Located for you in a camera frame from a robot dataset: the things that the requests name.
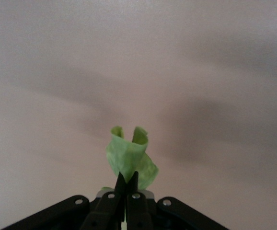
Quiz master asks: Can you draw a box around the green lettuce leaf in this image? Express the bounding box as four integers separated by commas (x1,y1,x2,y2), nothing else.
101,125,160,193

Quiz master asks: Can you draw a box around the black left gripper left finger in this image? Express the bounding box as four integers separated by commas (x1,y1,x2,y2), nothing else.
80,171,127,230

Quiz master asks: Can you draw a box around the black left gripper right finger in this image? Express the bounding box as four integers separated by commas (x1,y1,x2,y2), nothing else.
126,170,153,230

